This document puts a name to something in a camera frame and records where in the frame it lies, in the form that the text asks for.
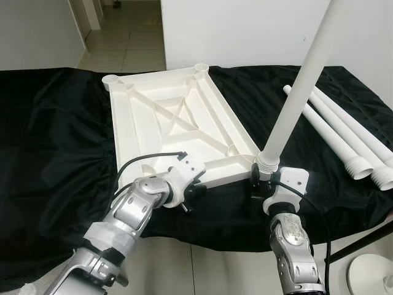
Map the black cloth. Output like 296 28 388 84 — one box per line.
0 65 393 253

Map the white plastic table leg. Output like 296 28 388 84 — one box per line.
313 89 393 170
255 0 358 174
282 85 374 180
307 92 393 191

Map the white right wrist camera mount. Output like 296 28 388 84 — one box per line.
263 167 309 216

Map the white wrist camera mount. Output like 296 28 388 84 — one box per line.
263 167 309 216
161 154 206 207

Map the white plastic table top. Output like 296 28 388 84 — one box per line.
101 63 262 191

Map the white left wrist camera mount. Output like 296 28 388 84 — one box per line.
161 154 206 207

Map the white round stand base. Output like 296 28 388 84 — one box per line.
347 253 393 295

